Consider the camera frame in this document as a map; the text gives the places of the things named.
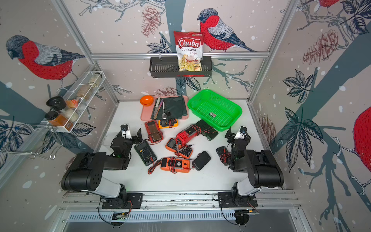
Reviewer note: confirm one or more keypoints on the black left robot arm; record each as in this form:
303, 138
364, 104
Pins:
85, 173

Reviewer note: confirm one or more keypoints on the dark green cloth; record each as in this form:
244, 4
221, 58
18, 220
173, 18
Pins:
175, 106

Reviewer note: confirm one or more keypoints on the green-edged black multimeter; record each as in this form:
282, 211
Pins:
145, 152

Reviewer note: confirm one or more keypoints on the red taped multimeter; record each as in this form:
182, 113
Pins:
155, 135

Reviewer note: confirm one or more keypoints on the chuba cassava chips bag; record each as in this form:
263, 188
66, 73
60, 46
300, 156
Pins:
189, 48

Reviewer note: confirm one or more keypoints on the gold-handled knife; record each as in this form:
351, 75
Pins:
157, 107

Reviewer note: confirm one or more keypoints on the red clamp multimeter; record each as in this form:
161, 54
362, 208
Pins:
185, 136

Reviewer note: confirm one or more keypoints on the yellow multimeter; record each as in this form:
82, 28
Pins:
168, 123

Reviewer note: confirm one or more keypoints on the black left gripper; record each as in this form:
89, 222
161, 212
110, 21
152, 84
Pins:
139, 137

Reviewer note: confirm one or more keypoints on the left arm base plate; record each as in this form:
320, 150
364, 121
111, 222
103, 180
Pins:
130, 201

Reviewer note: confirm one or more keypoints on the green plastic basket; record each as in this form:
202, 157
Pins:
207, 101

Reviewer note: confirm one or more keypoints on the orange bowl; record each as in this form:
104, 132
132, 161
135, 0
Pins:
147, 100

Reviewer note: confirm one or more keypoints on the pink cutting board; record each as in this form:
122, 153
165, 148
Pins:
147, 111

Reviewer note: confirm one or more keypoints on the orange clamp multimeter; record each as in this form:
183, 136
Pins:
172, 164

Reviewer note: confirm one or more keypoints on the amber spice jar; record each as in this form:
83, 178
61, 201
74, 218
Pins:
56, 119

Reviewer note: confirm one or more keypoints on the white wire spice rack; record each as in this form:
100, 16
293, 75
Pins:
78, 99

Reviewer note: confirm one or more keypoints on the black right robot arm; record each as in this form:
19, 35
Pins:
261, 167

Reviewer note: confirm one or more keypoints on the black wall basket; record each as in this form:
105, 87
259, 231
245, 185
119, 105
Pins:
167, 67

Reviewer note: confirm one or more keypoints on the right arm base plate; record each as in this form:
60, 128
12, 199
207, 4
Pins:
226, 200

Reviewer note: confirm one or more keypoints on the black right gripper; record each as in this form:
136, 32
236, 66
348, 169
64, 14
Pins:
232, 136

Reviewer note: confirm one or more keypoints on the black-lid spice jar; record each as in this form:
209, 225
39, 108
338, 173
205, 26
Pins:
56, 103

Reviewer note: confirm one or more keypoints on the white-handled spoon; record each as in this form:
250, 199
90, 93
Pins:
164, 114

